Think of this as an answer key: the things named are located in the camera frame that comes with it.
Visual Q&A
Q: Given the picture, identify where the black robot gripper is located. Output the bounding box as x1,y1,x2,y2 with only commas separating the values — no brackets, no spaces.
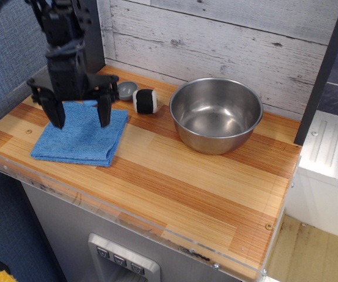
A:
27,51,119,129

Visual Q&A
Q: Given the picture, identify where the blue rag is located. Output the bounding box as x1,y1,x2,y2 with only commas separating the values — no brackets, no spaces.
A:
31,102,128,167

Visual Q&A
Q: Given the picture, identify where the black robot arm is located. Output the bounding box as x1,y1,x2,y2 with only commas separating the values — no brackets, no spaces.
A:
27,1,119,129

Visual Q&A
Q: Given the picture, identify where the black and white sushi toy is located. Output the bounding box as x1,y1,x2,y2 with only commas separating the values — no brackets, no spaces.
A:
132,89,158,114

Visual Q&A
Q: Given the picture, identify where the stainless steel bowl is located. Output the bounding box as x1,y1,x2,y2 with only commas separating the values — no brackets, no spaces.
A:
169,78,263,155

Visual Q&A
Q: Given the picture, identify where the clear acrylic table guard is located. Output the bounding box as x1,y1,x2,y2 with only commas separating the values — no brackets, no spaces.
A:
0,66,301,281

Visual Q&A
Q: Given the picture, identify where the silver dispenser button panel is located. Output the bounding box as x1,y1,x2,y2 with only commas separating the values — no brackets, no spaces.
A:
88,233,161,281

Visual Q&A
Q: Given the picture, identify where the yellow black object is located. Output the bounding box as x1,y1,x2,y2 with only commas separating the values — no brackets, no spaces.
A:
0,271,17,282

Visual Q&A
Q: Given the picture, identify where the white toy sink unit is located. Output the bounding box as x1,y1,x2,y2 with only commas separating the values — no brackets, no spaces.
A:
286,111,338,236

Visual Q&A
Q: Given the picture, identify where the blue handled grey spoon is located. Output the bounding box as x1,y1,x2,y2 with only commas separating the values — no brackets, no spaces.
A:
82,81,139,106

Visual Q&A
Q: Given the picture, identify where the dark grey left post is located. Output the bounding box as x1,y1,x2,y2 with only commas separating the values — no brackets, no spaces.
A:
81,0,105,73

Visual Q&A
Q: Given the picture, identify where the dark grey post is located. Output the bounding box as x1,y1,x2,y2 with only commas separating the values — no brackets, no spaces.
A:
81,0,105,73
294,18,338,146

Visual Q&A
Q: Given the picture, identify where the dark grey right post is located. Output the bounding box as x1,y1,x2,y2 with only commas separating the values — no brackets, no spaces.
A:
294,18,338,146

